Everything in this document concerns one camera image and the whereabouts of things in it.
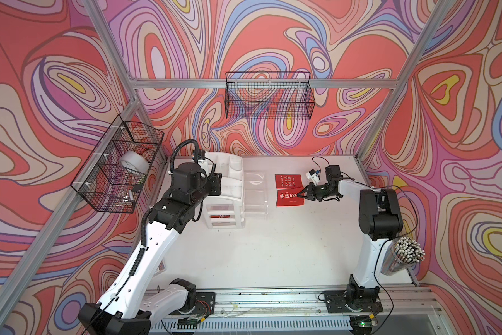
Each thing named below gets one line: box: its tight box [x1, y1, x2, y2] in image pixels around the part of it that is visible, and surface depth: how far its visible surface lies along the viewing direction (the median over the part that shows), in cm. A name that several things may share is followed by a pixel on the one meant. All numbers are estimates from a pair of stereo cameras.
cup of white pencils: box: [379, 236, 427, 276], surface depth 70 cm
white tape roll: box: [119, 150, 150, 175], surface depth 76 cm
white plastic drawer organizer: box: [204, 151, 245, 229], surface depth 86 cm
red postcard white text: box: [274, 174, 304, 190], surface depth 110 cm
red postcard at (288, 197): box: [276, 187, 305, 207], surface depth 101 cm
